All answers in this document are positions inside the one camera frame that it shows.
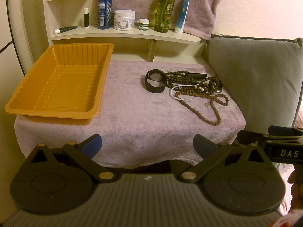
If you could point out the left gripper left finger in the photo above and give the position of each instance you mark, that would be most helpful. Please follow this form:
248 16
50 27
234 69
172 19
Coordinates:
59 180

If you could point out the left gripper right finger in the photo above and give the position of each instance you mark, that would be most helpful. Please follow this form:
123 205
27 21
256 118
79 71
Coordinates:
239 180

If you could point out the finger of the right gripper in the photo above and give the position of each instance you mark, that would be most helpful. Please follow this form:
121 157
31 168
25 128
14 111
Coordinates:
284 131
247 137

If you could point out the orange plastic tray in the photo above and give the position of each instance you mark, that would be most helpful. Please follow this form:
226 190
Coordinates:
65 85

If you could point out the black wrist watch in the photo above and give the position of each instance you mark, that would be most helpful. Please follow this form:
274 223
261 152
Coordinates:
155 81

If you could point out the person's right hand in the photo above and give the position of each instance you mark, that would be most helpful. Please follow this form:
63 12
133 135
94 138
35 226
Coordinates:
296 191

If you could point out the grey cushion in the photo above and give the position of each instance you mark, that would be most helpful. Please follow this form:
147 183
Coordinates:
263 76

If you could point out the lilac towel on table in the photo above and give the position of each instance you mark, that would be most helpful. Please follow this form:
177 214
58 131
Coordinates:
137 127

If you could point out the blue white tube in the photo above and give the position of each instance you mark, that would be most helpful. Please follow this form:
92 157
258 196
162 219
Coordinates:
180 23

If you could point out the black tube lying flat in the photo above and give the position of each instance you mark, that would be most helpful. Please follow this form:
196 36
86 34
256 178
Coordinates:
64 29

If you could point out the small green-label jar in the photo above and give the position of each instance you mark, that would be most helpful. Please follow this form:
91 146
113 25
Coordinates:
143 24

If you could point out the green olive oil bottle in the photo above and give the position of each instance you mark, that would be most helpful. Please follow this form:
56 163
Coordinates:
163 15

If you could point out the black white lip balm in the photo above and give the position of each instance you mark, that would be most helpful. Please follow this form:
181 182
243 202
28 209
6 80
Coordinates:
86 17

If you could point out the cream wooden shelf unit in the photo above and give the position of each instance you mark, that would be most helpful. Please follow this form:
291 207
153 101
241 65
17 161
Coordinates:
43 17

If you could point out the white cream jar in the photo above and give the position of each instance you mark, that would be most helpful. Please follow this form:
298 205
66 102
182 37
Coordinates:
124 20

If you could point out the blue spray bottle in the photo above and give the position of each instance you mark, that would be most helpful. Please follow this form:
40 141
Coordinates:
104 14

